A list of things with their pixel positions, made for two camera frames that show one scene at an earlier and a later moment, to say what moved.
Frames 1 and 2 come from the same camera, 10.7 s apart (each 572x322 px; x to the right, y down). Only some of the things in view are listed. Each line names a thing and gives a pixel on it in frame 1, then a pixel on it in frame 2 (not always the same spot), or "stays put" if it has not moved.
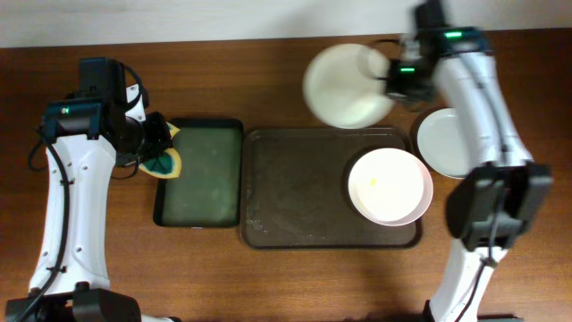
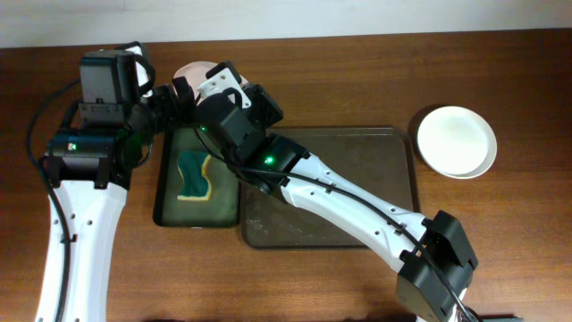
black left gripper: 157,121 -> 168,95
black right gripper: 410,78 -> 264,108
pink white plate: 390,186 -> 195,72
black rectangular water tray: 209,190 stays put
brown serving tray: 294,190 stays put
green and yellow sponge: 164,165 -> 195,186
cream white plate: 346,86 -> 457,141
